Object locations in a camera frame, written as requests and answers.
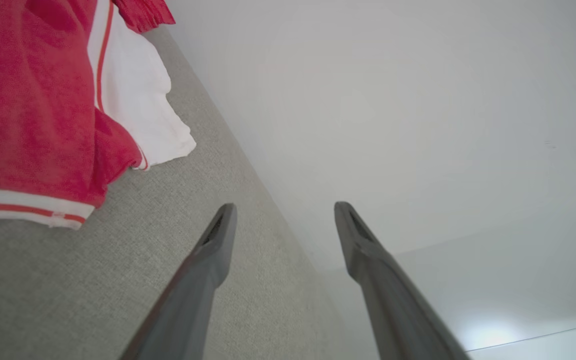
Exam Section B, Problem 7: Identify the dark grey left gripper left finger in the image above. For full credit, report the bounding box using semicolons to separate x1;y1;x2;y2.
119;202;238;360

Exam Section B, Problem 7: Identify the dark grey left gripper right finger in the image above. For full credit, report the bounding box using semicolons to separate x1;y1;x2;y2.
334;201;472;360

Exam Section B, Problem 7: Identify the red shirt with white trim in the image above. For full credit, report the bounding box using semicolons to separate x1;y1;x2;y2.
0;0;198;231

